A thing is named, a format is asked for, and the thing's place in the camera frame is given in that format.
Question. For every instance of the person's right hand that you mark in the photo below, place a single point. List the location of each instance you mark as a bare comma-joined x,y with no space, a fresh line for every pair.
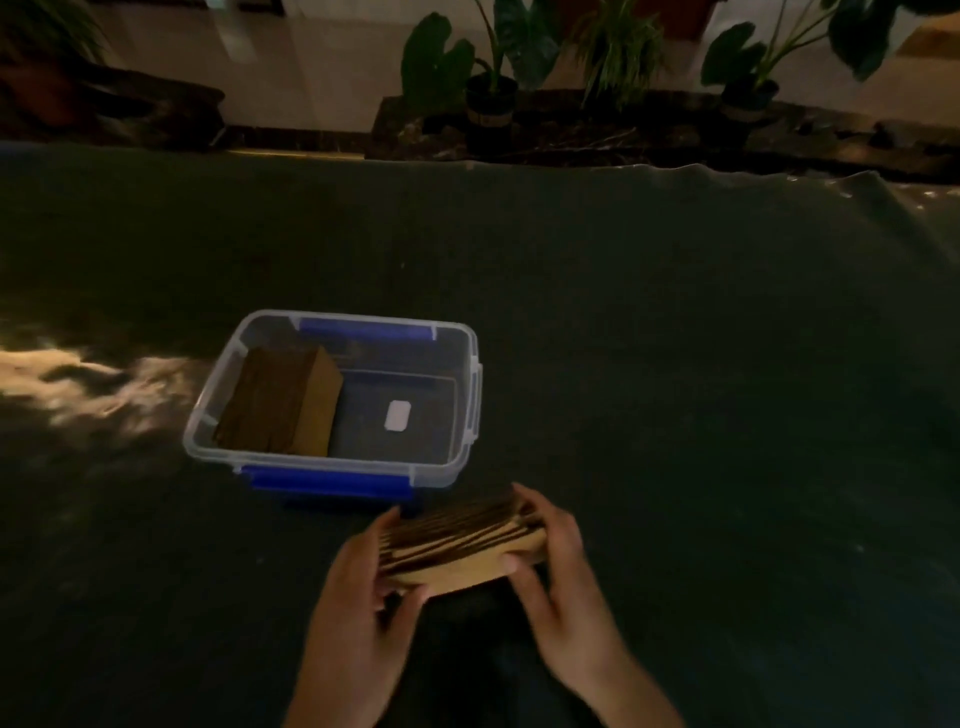
574,607

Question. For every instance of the person's left hand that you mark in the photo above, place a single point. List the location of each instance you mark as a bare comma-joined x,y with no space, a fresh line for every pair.
349,637

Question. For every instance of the person's right thumb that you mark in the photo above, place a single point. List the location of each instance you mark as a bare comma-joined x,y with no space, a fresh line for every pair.
525,592

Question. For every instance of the person's left thumb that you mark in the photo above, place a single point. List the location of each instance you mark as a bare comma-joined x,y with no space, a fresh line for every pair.
411,611

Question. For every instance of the stack of brown cards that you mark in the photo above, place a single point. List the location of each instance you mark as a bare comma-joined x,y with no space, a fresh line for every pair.
457,547

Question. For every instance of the person's left forearm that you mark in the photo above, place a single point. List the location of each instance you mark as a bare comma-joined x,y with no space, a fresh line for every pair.
334,709

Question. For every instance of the person's right forearm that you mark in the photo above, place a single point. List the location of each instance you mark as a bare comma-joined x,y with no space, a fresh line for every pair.
637,697

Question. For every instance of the clear plastic box blue latches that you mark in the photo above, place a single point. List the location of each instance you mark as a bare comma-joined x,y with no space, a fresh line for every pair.
450,450

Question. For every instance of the white label sticker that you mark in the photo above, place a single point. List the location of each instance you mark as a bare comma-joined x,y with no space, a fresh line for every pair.
398,416

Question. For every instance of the neat block of brown cards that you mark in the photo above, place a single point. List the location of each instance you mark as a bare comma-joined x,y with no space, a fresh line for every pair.
277,401

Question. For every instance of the dark green table cloth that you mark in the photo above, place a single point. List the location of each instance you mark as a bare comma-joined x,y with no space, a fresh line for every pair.
675,360

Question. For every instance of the dark stone planter ledge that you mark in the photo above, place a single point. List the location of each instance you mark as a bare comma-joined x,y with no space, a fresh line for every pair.
660,135

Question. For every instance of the broad leaf plant black pot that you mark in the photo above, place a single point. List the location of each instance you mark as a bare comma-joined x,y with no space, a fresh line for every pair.
487,67

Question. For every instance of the thin leaf green plant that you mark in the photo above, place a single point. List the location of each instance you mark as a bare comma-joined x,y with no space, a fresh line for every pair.
619,45

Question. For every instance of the tall stem plant dark pot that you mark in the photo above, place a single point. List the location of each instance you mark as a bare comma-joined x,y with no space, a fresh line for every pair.
750,82

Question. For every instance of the dark wooden root bench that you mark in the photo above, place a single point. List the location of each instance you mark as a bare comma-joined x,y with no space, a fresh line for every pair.
112,105

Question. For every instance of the dim leafy plant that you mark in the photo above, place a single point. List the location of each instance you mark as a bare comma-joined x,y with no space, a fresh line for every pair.
45,30

